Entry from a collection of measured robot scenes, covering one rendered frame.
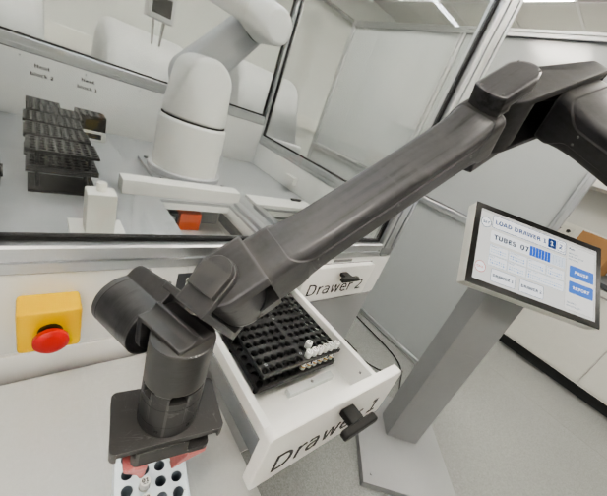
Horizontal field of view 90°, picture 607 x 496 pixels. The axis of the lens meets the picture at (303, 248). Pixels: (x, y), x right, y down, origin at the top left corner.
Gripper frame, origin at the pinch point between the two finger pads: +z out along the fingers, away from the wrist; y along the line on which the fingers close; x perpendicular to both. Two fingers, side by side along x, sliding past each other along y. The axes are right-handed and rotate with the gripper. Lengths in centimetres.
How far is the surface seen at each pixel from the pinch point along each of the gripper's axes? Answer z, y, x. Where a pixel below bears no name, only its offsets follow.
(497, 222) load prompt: -28, -111, -34
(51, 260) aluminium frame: -10.9, 13.0, -25.7
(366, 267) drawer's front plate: -5, -61, -37
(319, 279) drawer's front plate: -3, -42, -34
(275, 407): 3.0, -18.3, -4.8
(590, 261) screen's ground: -26, -143, -13
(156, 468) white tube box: 8.4, -1.2, -3.7
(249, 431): 0.1, -11.6, -0.7
